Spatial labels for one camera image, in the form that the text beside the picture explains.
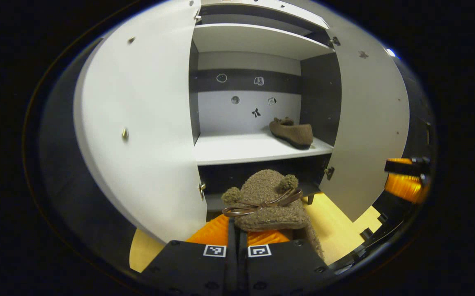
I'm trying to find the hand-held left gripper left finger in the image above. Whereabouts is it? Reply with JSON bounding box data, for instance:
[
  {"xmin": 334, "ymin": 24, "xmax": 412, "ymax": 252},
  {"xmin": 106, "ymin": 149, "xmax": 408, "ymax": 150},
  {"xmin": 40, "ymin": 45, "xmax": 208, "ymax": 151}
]
[{"xmin": 141, "ymin": 214, "xmax": 238, "ymax": 296}]

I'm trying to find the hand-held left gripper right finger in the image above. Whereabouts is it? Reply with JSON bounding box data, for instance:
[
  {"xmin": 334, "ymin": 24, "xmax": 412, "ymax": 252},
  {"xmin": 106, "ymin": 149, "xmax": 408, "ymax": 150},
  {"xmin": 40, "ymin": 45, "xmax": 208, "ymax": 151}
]
[{"xmin": 238, "ymin": 229, "xmax": 339, "ymax": 296}]

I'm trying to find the white shoe cabinet door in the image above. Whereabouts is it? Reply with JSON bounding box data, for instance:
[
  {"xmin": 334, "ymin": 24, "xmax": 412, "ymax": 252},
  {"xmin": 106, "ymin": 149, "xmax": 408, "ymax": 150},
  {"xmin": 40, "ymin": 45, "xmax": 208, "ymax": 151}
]
[
  {"xmin": 73, "ymin": 0, "xmax": 208, "ymax": 244},
  {"xmin": 319, "ymin": 25, "xmax": 410, "ymax": 223}
]

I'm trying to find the brown fuzzy shoe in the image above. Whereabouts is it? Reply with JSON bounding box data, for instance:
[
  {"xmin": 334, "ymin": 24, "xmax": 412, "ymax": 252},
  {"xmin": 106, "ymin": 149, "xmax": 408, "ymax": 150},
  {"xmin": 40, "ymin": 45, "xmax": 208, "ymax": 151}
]
[
  {"xmin": 269, "ymin": 117, "xmax": 314, "ymax": 150},
  {"xmin": 221, "ymin": 169, "xmax": 325, "ymax": 260}
]

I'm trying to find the white shoe cabinet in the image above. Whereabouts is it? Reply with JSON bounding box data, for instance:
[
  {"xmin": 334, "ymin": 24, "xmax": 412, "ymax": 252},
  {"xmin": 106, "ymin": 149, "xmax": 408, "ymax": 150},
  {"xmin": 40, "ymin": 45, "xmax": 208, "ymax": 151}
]
[{"xmin": 73, "ymin": 0, "xmax": 410, "ymax": 245}]

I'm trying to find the white cabinet shelf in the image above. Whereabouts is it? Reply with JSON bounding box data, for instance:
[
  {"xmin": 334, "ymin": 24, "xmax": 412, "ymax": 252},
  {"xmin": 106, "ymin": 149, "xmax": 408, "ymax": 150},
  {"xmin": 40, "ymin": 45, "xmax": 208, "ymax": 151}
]
[
  {"xmin": 192, "ymin": 23, "xmax": 336, "ymax": 61},
  {"xmin": 194, "ymin": 131, "xmax": 335, "ymax": 167}
]

